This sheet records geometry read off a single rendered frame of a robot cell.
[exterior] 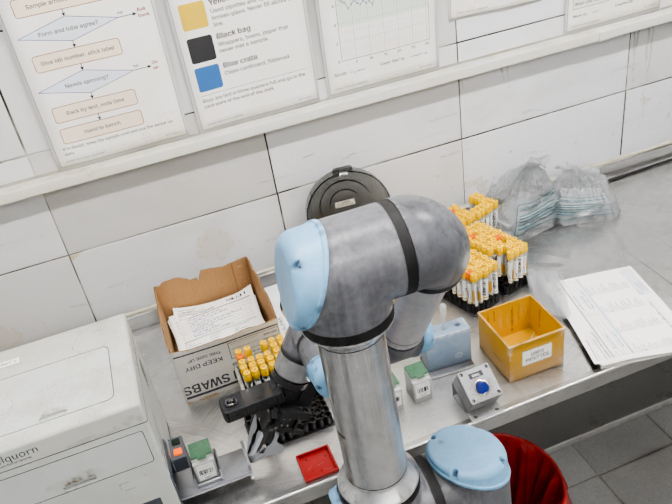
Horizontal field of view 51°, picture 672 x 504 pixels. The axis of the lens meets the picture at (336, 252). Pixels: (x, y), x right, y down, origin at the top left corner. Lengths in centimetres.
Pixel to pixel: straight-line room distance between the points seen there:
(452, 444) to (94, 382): 61
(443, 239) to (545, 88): 127
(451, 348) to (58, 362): 78
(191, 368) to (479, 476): 75
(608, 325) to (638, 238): 39
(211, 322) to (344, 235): 99
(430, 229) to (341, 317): 14
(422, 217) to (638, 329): 96
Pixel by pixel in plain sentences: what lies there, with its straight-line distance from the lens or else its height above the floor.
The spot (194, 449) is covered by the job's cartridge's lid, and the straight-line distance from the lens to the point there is 139.
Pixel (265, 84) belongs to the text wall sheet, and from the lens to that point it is 168.
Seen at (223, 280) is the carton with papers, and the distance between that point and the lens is 180.
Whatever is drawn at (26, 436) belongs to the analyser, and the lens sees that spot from 126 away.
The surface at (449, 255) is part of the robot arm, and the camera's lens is 82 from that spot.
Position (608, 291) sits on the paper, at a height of 89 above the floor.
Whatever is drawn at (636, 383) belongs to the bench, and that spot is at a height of 27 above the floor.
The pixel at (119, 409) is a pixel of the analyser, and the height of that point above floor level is 117.
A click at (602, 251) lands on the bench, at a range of 195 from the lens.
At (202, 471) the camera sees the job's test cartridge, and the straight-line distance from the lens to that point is 139.
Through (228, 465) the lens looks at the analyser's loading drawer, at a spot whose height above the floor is 92.
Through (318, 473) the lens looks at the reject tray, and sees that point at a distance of 142.
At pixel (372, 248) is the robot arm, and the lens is 78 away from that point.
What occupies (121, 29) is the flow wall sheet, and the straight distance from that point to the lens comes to 159.
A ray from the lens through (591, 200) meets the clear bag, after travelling 203.
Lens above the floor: 196
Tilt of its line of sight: 33 degrees down
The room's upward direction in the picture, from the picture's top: 10 degrees counter-clockwise
